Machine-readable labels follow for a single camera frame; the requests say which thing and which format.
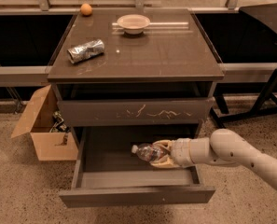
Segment white bowl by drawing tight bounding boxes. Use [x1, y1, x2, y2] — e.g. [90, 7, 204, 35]
[117, 14, 150, 35]

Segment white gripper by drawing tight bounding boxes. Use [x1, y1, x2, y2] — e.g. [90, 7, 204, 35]
[150, 138, 193, 168]

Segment closed scratched grey drawer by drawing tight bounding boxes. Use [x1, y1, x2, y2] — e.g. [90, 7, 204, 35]
[58, 98, 214, 127]

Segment open grey middle drawer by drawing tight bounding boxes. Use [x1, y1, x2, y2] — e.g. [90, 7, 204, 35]
[60, 125, 215, 207]

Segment dark items in box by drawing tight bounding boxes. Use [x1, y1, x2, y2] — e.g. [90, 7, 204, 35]
[50, 111, 69, 133]

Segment orange fruit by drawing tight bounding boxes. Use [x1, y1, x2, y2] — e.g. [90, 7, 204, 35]
[80, 4, 92, 16]

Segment silver foil chip bag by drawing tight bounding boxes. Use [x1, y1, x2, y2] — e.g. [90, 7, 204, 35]
[67, 39, 104, 63]

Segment grey drawer cabinet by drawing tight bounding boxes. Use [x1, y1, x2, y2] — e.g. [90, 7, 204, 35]
[47, 8, 225, 147]

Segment clear plastic water bottle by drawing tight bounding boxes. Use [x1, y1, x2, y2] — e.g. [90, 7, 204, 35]
[132, 143, 169, 162]

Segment open cardboard box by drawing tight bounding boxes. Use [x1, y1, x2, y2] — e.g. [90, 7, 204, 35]
[11, 85, 78, 161]

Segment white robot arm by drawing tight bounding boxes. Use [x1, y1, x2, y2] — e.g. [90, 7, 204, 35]
[151, 129, 277, 190]

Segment metal window railing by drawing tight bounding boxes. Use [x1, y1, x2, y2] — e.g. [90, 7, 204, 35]
[0, 0, 277, 88]

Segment black rolling table stand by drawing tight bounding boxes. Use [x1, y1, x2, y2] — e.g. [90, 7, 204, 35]
[210, 3, 277, 128]

